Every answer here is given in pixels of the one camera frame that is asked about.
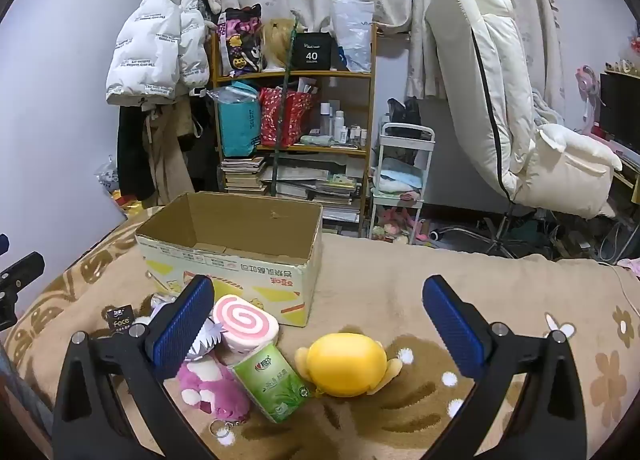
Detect folded cloths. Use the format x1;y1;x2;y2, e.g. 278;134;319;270
375;167;423;202

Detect pile of small plush toys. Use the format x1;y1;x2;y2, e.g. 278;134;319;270
375;207;431;243

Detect green pole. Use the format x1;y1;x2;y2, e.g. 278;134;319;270
270;10;301;197

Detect teal bag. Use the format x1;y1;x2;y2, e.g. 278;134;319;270
210;81;262;158

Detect crumpled plastic bag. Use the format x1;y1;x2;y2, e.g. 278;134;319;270
95;155;123;196

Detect black pink printed bag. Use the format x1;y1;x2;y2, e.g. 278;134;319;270
217;4;266;77

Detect white cable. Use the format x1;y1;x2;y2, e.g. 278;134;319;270
597;260;640;316

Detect black coat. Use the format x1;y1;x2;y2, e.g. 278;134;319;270
117;105;156;201

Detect white-haired doll plush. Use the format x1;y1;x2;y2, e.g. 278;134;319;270
134;293;223;361

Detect cream padded chair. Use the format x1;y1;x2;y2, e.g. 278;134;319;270
425;0;623;258

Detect small stack of books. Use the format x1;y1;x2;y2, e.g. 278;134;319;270
220;156;268;196

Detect black box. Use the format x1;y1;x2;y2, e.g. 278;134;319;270
290;33;335;72

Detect pink fan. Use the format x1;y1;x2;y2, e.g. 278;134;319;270
575;65;601;131

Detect group of white bottles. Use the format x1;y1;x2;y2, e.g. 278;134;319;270
320;100;368;146

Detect clear plastic bag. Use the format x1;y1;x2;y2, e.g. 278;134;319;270
331;0;376;74

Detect red gift bag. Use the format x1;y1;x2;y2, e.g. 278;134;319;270
259;86;313;148

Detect yellow duck plush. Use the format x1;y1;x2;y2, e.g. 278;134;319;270
294;333;403;398

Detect pink swirl roll plush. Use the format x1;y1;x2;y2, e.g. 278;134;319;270
212;294;281;353

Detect white trolley cart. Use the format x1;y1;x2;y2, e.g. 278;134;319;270
367;123;436;246

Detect beige coat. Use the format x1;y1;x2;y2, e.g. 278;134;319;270
142;95;196;206

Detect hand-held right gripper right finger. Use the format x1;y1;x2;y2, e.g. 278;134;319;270
422;275;588;460

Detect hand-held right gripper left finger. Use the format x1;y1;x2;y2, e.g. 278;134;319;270
52;274;221;460

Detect small black packet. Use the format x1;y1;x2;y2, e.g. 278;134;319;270
102;304;135;333

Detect large stack of books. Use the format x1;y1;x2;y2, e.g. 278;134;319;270
275;165;363;236

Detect cardboard box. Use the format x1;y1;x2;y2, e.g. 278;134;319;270
135;191;325;328

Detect blonde wig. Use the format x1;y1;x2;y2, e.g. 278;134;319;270
262;18;306;72

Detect pink bear plush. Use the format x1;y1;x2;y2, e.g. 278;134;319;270
175;350;251;438

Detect wooden shelf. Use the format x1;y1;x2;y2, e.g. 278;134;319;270
210;23;378;241

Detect yellow red items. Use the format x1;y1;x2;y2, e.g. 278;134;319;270
110;190;151;218

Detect white puffer jacket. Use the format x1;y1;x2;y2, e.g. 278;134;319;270
105;0;213;106

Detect green tissue packet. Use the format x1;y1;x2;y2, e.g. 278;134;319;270
231;343;315;423

